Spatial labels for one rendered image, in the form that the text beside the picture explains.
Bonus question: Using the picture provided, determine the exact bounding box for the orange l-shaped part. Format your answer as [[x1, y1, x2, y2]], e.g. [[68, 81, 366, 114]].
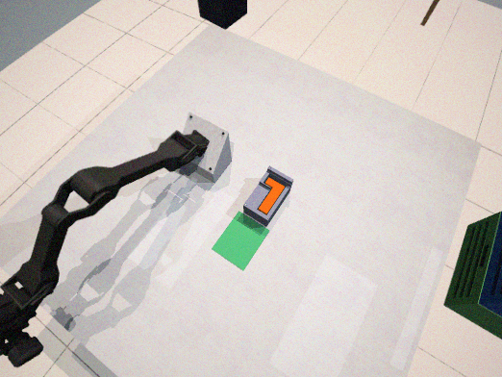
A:
[[259, 178, 285, 215]]

